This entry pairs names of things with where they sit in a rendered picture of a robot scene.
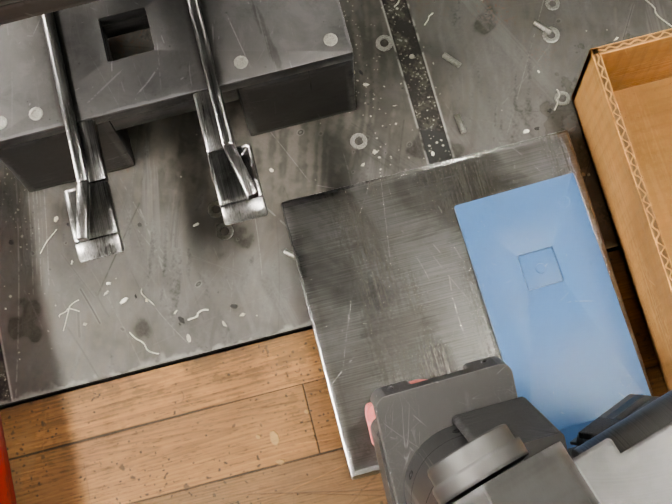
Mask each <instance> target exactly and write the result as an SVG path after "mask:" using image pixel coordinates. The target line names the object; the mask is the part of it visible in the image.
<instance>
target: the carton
mask: <svg viewBox="0 0 672 504"><path fill-rule="evenodd" d="M572 101H573V104H574V107H575V110H576V113H577V116H578V119H579V122H580V125H581V128H582V131H583V134H584V137H585V140H586V143H587V147H588V150H589V153H590V156H591V159H592V162H593V165H594V168H595V171H596V174H597V177H598V180H599V183H600V186H601V189H602V192H603V195H604V198H605V201H606V204H607V207H608V211H609V214H610V217H611V220H612V223H613V226H614V229H615V232H616V235H617V238H618V241H619V244H620V247H621V250H622V253H623V256H624V259H625V262H626V265H627V268H628V272H629V275H630V278H631V281H632V284H633V287H634V290H635V293H636V296H637V299H638V302H639V305H640V308H641V311H642V314H643V317H644V320H645V323H646V326H647V329H648V333H649V336H650V339H651V342H652V345H653V348H654V351H655V354H656V357H657V360H658V363H659V366H660V369H661V372H662V375H663V378H664V381H665V384H666V387H667V390H668V392H669V391H670V390H672V28H671V29H667V30H663V31H659V32H655V33H651V34H647V35H643V36H639V37H635V38H631V39H627V40H623V41H619V42H615V43H611V44H607V45H603V46H600V47H596V48H592V49H590V51H589V53H588V56H587V59H586V61H585V64H584V66H583V69H582V71H581V74H580V77H579V79H578V82H577V84H576V87H575V89H574V92H573V95H572Z"/></svg>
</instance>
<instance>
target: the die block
mask: <svg viewBox="0 0 672 504"><path fill-rule="evenodd" d="M146 28H150V26H149V22H148V18H147V16H142V17H138V18H134V19H130V20H126V21H122V22H118V23H114V24H110V25H106V26H103V27H102V29H103V34H104V38H105V43H106V47H107V52H108V56H109V60H110V61H113V59H112V55H111V51H110V46H109V42H108V39H109V38H110V37H114V36H118V35H122V34H126V33H130V32H134V31H138V30H142V29H146ZM222 95H223V98H224V102H225V103H228V102H232V101H236V100H239V98H240V102H241V105H242V109H243V112H244V115H245V119H246V122H247V126H248V129H249V132H250V135H251V136H255V135H259V134H263V133H266V132H270V131H274V130H278V129H282V128H286V127H290V126H294V125H298V124H302V123H306V122H310V121H314V120H318V119H322V118H326V117H330V116H334V115H338V114H342V113H345V112H349V111H353V110H355V109H356V98H355V80H354V62H353V60H350V61H346V62H342V63H338V64H334V65H330V66H326V67H322V68H318V69H314V70H310V71H306V72H303V73H299V74H295V75H291V76H287V77H283V78H279V79H275V80H271V81H267V82H263V83H259V84H255V85H251V86H247V87H243V88H239V89H235V90H231V91H227V92H223V93H222ZM192 111H196V107H195V102H194V100H191V101H187V102H183V103H179V104H176V105H172V106H168V107H164V108H160V109H156V110H152V111H148V112H144V113H140V114H136V115H132V116H128V117H124V118H120V119H116V120H112V121H108V122H104V123H100V124H96V125H97V129H98V134H99V138H100V143H101V147H102V152H103V157H104V161H105V166H106V170H107V173H109V172H112V171H116V170H120V169H124V168H128V167H132V166H135V160H134V155H133V151H132V146H131V142H130V137H129V133H128V129H127V128H129V127H133V126H137V125H141V124H145V123H149V122H153V121H157V120H161V119H165V118H169V117H172V116H176V115H180V114H184V113H188V112H192ZM0 160H1V161H2V162H3V163H4V164H5V165H6V166H7V168H8V169H9V170H10V171H11V172H12V173H13V174H14V175H15V177H16V178H17V179H18V180H19V181H20V182H21V183H22V184H23V185H24V187H25V188H26V189H27V190H28V191H29V192H33V191H37V190H41V189H45V188H49V187H53V186H57V185H61V184H65V183H69V182H73V181H76V178H75V173H74V168H73V164H72V159H71V154H70V149H69V145H68V140H67V135H66V132H64V133H60V134H56V135H52V136H48V137H45V138H41V139H37V140H33V141H29V142H25V143H21V144H17V145H13V146H9V147H5V148H1V149H0Z"/></svg>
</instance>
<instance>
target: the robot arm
mask: <svg viewBox="0 0 672 504"><path fill-rule="evenodd" d="M370 401H371V402H370V403H367V404H366V406H365V416H366V421H367V425H368V429H369V433H370V438H371V442H372V444H373V445H374V447H375V451H376V456H377V460H378V464H379V468H380V473H381V477H382V481H383V485H384V490H385V494H386V498H387V502H388V504H672V390H670V391H669V392H667V393H666V394H664V395H662V396H661V397H658V396H648V395H638V394H629V395H627V396H626V397H625V398H623V399H622V400H621V401H619V402H618V403H617V404H615V405H614V406H613V407H611V408H610V409H609V410H607V411H606V412H605V413H603V414H602V415H601V416H599V417H598V418H597V419H595V420H594V421H593V422H591V423H590V424H589V425H588V426H586V427H585V428H584V429H582V430H581V431H580V432H579V433H578V435H577V437H576V438H574V439H573V440H572V441H570V444H571V445H577V446H575V447H573V448H569V449H567V446H566V440H565V436H564V434H563V433H561V432H560V431H559V430H558V429H557V428H556V427H555V426H554V425H553V424H552V423H551V422H550V421H549V420H548V419H547V418H546V417H545V416H544V415H543V414H542V413H541V412H540V411H539V410H538V409H537V408H535V407H534V406H533V405H532V404H531V403H530V402H529V401H528V400H527V399H526V398H525V397H518V396H517V391H516V386H515V381H514V376H513V372H512V369H511V368H510V367H509V366H508V365H507V364H506V363H505V362H504V361H503V360H501V359H500V358H499V357H496V356H490V357H487V358H483V359H480V360H476V361H472V362H469V363H465V364H464V365H463V370H460V371H456V372H453V373H449V374H446V375H442V376H438V377H435V378H431V379H428V380H427V379H417V380H413V381H408V380H404V381H401V382H397V383H394V384H390V385H387V386H383V387H380V388H377V389H376V390H374V391H373V393H372V394H371V397H370Z"/></svg>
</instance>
